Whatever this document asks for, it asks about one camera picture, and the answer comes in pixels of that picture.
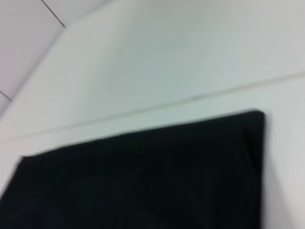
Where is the black shirt with white print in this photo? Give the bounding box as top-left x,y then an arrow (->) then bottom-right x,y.
0,109 -> 266,229

